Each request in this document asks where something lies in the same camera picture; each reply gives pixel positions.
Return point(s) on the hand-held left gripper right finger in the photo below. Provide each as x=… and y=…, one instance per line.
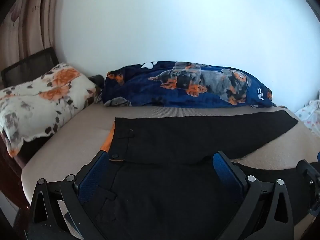
x=226, y=173

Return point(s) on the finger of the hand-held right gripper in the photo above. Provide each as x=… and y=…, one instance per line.
x=308, y=177

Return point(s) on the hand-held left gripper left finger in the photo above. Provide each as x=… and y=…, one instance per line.
x=93, y=180

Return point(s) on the black pants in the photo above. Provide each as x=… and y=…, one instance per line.
x=175, y=180

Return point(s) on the white polka dot cloth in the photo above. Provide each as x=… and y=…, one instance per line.
x=311, y=115

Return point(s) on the blue dog print blanket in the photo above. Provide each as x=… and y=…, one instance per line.
x=190, y=87

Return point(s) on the floral white orange pillow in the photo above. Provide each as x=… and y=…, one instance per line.
x=42, y=100

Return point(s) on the dark cloth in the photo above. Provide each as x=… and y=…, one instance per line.
x=97, y=81

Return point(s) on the black mesh chair back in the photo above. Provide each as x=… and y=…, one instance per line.
x=27, y=65

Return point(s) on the beige striped curtain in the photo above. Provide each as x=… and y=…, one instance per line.
x=32, y=17

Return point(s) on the dark wooden bed frame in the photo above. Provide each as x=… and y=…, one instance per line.
x=10, y=175

